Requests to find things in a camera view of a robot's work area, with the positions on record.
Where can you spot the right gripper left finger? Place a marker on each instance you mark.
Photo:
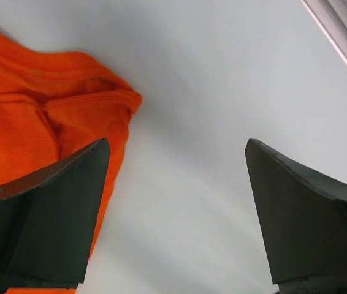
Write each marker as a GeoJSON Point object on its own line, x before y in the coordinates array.
{"type": "Point", "coordinates": [48, 219]}

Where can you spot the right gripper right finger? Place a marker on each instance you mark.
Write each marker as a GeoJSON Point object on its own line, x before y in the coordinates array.
{"type": "Point", "coordinates": [303, 219]}

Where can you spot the orange t shirt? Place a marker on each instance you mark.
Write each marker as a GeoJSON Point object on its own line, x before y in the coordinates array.
{"type": "Point", "coordinates": [53, 104]}

